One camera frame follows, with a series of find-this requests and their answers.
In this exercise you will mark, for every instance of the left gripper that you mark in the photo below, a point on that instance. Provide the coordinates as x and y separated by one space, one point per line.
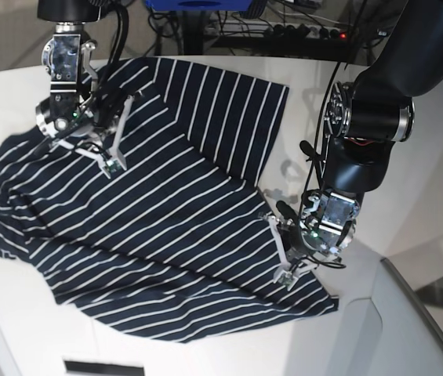
316 240

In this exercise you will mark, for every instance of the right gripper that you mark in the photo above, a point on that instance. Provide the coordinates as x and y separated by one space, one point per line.
90 136

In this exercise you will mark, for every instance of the navy white striped t-shirt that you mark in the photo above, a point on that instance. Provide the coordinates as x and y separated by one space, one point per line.
175 247

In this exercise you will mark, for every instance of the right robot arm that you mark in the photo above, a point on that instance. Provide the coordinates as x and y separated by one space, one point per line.
74 82

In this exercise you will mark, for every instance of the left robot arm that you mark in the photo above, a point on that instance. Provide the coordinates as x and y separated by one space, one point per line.
359 123

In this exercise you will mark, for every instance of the blue plastic bin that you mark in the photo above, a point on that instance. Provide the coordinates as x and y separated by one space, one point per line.
198 5

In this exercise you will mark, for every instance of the power strip with red light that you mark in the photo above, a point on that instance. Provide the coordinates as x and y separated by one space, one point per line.
303 30

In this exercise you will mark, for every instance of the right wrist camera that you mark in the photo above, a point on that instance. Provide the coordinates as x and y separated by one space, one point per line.
109 167

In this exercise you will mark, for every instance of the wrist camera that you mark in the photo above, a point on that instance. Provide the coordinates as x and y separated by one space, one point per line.
286 279
109 167

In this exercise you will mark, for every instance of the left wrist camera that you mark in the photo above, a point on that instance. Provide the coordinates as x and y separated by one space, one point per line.
286 279

